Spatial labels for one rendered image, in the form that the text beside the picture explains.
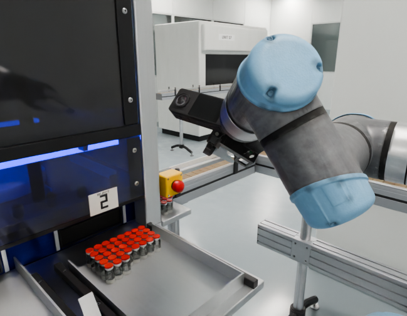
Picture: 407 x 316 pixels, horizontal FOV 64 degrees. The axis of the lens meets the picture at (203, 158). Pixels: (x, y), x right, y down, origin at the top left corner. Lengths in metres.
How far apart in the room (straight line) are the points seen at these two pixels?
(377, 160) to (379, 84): 1.55
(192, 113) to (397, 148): 0.28
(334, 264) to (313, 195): 1.32
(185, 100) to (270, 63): 0.23
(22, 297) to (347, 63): 1.81
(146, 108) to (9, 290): 0.55
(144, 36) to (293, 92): 0.67
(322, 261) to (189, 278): 0.95
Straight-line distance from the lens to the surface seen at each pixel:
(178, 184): 1.02
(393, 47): 1.96
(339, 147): 0.34
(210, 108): 0.49
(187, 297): 0.78
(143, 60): 0.92
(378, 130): 0.44
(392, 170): 0.44
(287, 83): 0.31
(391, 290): 1.61
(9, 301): 0.88
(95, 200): 0.90
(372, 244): 2.21
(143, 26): 0.93
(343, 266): 1.62
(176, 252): 0.92
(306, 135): 0.32
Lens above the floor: 1.39
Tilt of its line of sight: 17 degrees down
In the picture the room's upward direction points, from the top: straight up
